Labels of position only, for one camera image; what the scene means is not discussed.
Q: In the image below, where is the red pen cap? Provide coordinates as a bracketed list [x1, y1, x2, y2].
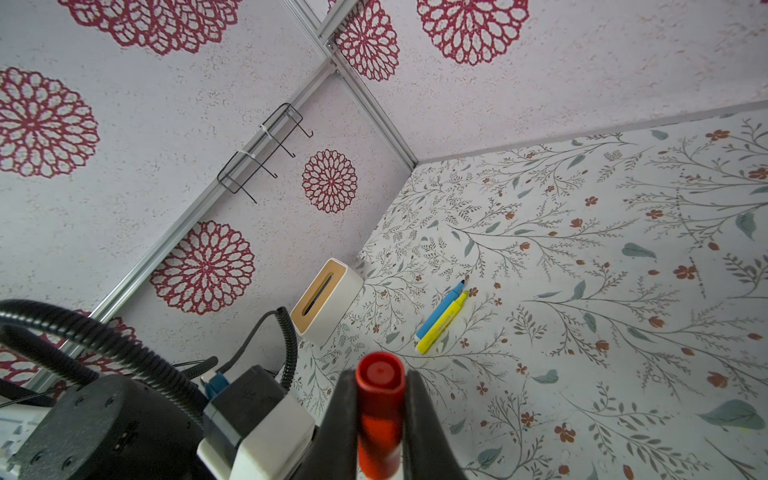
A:
[355, 351, 406, 479]

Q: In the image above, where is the blue highlighter pen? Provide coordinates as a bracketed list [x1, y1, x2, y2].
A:
[415, 280, 466, 340]

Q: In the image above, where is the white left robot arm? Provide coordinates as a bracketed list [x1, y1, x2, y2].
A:
[1, 299, 212, 479]

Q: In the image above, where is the yellow highlighter pen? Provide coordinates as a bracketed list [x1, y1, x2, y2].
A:
[416, 292, 468, 355]

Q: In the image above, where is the white wooden tissue box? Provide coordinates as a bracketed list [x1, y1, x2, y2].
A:
[290, 258, 363, 346]

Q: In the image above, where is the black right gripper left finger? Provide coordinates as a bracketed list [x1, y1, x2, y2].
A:
[293, 370, 358, 479]

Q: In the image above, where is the black wire wall rack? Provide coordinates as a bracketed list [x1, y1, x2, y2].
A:
[216, 102, 314, 204]

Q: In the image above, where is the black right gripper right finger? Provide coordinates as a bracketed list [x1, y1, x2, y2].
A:
[403, 370, 466, 480]

